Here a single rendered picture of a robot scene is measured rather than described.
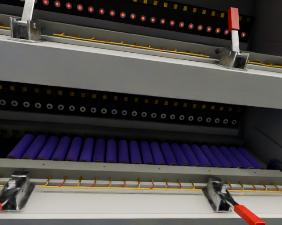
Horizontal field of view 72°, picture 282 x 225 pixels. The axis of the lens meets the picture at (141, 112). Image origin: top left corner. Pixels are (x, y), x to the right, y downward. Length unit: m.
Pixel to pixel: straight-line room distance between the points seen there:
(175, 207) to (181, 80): 0.17
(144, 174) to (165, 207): 0.05
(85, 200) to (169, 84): 0.18
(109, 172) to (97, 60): 0.15
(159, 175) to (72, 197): 0.12
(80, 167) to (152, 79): 0.16
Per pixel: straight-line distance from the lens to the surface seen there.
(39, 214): 0.28
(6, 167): 0.32
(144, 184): 0.30
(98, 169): 0.29
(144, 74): 0.24
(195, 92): 0.27
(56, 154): 0.33
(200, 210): 0.30
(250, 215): 0.27
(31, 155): 0.34
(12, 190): 0.28
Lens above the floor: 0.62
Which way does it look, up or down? 2 degrees down
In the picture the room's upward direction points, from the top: 5 degrees clockwise
